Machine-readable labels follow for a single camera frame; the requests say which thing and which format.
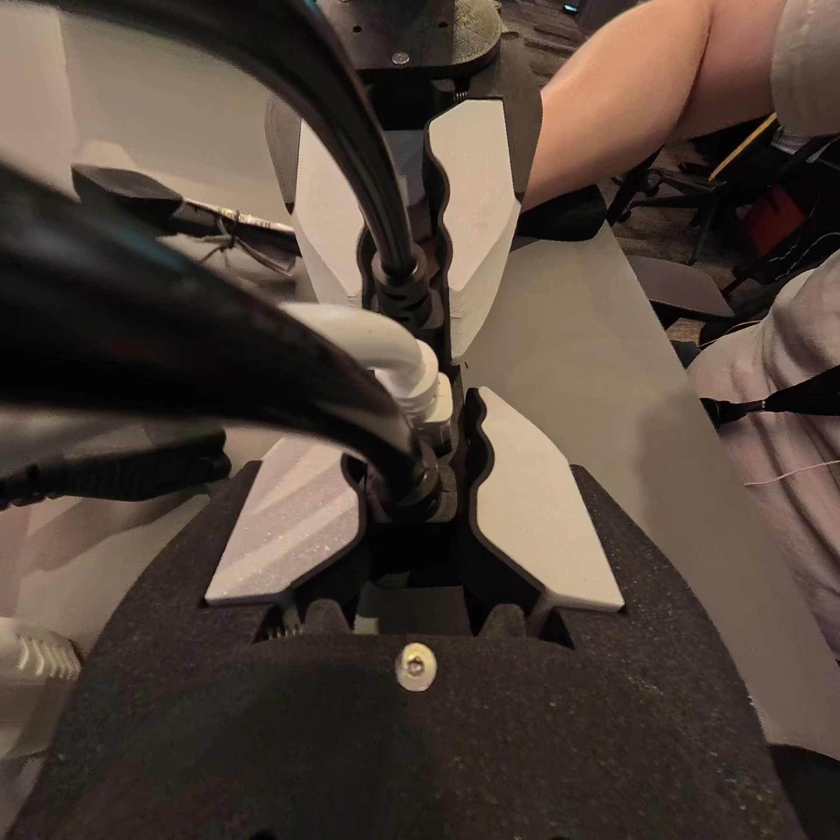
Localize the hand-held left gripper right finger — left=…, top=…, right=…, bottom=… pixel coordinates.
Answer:
left=459, top=386, right=624, bottom=634

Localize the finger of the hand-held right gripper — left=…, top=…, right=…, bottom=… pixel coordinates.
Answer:
left=289, top=118, right=368, bottom=309
left=423, top=97, right=524, bottom=365

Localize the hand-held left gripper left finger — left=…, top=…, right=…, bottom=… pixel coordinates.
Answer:
left=205, top=436, right=368, bottom=608

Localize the black power cord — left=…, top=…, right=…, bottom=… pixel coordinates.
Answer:
left=0, top=157, right=455, bottom=529
left=39, top=0, right=437, bottom=332

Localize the black braided cable with plug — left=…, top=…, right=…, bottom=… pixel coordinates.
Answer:
left=71, top=163, right=304, bottom=277

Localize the person's right forearm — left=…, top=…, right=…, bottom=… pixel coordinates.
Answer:
left=521, top=0, right=788, bottom=214

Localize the person's light clothing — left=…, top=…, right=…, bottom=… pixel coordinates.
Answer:
left=688, top=0, right=840, bottom=660

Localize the red object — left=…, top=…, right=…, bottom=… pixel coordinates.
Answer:
left=748, top=184, right=809, bottom=258

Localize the white power cord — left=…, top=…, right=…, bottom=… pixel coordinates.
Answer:
left=0, top=303, right=455, bottom=698

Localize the black lanyard strap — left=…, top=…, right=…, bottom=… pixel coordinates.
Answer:
left=701, top=377, right=840, bottom=429

